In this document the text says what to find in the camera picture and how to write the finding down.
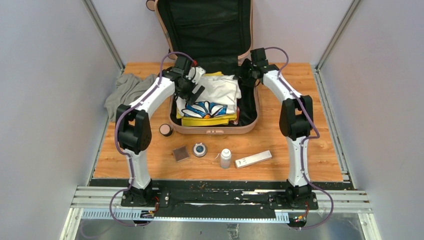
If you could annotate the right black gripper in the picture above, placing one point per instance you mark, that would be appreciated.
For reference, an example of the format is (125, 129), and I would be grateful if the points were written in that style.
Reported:
(242, 73)

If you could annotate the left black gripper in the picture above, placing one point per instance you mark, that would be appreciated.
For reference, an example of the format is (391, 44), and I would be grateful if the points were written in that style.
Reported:
(185, 96)

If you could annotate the yellow garment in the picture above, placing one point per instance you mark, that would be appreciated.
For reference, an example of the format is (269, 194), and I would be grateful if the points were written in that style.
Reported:
(208, 119)

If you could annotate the round blue-lid jar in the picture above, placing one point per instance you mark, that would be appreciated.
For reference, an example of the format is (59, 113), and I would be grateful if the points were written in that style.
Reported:
(199, 149)

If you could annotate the white bottle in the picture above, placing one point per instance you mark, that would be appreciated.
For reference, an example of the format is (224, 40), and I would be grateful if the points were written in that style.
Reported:
(225, 158)

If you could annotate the white rectangular box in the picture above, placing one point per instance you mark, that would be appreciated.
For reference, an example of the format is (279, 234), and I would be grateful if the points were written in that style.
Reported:
(253, 159)

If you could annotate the red white garment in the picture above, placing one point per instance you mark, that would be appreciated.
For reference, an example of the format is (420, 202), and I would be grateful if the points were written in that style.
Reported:
(237, 116)

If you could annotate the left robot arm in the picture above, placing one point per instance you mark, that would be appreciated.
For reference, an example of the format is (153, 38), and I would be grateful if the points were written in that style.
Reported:
(133, 134)

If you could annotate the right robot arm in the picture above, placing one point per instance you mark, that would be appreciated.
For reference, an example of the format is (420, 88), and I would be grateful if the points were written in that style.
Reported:
(295, 121)

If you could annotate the pink open suitcase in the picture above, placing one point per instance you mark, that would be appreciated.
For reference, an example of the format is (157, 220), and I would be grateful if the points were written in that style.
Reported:
(218, 34)

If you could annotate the square clear compact case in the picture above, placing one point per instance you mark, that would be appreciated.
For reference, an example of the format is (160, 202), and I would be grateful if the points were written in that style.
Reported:
(180, 154)

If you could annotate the grey cloth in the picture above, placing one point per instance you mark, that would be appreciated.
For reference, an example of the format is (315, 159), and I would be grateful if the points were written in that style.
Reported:
(128, 88)

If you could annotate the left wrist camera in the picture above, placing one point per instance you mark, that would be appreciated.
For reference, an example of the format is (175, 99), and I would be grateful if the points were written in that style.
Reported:
(195, 74)

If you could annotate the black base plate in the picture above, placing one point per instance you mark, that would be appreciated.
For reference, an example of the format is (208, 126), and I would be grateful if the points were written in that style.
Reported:
(221, 199)

